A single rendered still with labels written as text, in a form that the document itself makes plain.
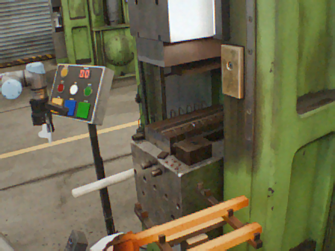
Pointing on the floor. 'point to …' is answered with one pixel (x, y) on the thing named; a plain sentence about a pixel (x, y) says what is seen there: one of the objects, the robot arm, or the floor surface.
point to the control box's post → (100, 176)
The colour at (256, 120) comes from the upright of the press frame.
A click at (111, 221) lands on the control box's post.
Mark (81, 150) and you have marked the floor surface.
